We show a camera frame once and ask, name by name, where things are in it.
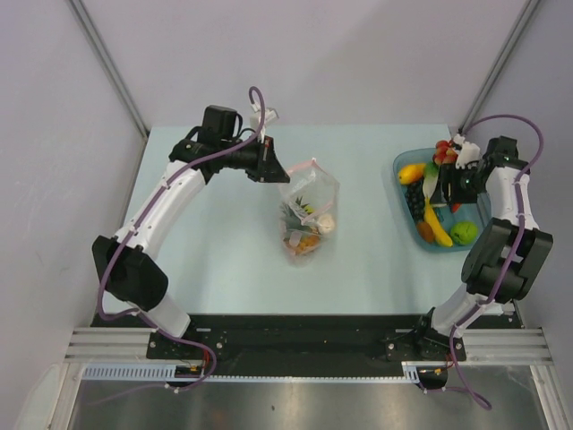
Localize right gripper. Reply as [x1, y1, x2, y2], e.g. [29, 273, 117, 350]
[429, 163, 487, 204]

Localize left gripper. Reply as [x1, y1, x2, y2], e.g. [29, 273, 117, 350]
[220, 133, 289, 184]

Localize small orange fruit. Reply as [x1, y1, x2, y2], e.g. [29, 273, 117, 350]
[416, 221, 435, 244]

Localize clear zip top bag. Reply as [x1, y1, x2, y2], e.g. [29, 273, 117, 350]
[278, 159, 340, 265]

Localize green celery stalk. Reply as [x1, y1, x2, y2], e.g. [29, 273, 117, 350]
[287, 213, 337, 245]

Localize orange toy pineapple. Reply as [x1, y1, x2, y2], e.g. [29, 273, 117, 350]
[280, 196, 321, 257]

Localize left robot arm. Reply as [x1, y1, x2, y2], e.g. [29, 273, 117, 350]
[92, 102, 290, 358]

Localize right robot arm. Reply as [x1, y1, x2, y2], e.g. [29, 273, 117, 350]
[413, 136, 553, 360]

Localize teal plastic food tray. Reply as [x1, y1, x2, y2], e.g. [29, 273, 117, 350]
[391, 146, 492, 255]

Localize white green cabbage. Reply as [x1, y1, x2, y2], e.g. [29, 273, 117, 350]
[423, 162, 442, 204]

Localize dark blue grape bunch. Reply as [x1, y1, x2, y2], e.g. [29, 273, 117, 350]
[405, 179, 425, 224]

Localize yellow toy mango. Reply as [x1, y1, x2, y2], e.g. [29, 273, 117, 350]
[398, 163, 426, 185]

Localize yellow toy banana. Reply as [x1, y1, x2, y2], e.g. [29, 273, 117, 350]
[423, 199, 453, 247]

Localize green round fruit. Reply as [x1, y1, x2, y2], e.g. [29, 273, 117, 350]
[449, 221, 479, 246]

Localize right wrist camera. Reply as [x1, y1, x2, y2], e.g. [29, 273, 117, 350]
[451, 133, 481, 169]

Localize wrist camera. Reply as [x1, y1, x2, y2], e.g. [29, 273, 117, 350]
[250, 104, 279, 137]
[451, 133, 481, 169]

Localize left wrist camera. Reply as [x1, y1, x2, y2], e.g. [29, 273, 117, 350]
[250, 104, 279, 137]

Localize right corner aluminium post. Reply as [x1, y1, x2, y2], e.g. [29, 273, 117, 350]
[456, 0, 544, 132]

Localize corner aluminium post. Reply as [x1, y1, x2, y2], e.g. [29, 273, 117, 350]
[456, 0, 544, 132]
[65, 0, 150, 142]

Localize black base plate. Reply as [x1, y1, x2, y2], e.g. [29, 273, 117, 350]
[92, 314, 519, 379]

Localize aluminium frame rail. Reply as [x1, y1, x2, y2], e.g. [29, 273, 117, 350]
[64, 328, 151, 363]

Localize left corner aluminium post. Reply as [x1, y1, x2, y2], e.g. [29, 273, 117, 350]
[65, 0, 150, 142]

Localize white cable duct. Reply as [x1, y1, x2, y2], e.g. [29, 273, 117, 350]
[82, 361, 424, 383]

